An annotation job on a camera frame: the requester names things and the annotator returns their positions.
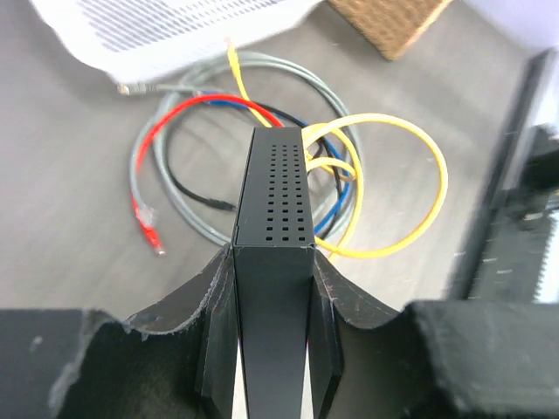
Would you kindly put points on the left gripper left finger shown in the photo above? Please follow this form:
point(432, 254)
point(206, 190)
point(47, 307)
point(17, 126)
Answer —
point(174, 359)

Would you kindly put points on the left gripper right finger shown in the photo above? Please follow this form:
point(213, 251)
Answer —
point(433, 359)

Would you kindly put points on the black network switch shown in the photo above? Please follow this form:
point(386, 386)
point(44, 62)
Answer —
point(273, 249)

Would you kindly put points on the white plastic perforated basket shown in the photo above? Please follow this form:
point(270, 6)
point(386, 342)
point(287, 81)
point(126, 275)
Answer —
point(135, 41)

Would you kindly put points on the wicker basket with liner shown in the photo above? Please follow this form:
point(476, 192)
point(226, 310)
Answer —
point(392, 26)

